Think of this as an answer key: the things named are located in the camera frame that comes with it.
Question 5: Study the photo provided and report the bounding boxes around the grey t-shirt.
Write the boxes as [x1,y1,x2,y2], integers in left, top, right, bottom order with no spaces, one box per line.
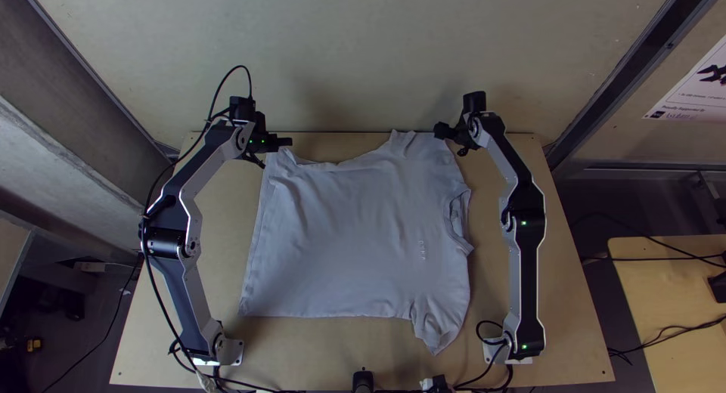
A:
[237,128,475,356]

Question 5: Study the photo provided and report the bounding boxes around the pale wooden side table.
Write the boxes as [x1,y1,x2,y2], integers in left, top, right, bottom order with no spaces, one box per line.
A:
[607,235,726,393]

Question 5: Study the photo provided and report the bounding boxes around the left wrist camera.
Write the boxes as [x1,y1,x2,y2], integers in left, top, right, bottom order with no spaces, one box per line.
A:
[228,95,257,124]

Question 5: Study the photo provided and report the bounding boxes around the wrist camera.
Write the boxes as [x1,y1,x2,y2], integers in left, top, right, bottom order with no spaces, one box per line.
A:
[462,91,489,117]
[228,95,257,124]

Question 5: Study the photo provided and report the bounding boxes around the black metal partition post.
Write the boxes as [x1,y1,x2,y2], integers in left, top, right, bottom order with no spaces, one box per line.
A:
[544,0,717,170]
[15,0,180,156]

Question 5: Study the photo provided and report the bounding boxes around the white printed wall poster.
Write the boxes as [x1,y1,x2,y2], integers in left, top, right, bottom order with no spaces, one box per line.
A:
[642,32,726,124]

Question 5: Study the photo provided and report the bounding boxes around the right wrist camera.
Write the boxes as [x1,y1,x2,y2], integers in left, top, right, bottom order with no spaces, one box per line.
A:
[462,91,489,117]

